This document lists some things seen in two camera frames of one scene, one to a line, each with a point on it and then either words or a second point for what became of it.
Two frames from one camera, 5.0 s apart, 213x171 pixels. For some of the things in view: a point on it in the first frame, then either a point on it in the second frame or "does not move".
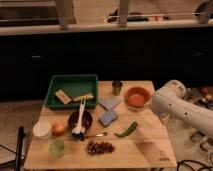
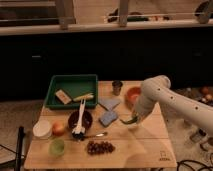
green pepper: (128, 131) -> (130, 120)
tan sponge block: (63, 97) does not move
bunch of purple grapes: (99, 148) does not move
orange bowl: (138, 97) does not move
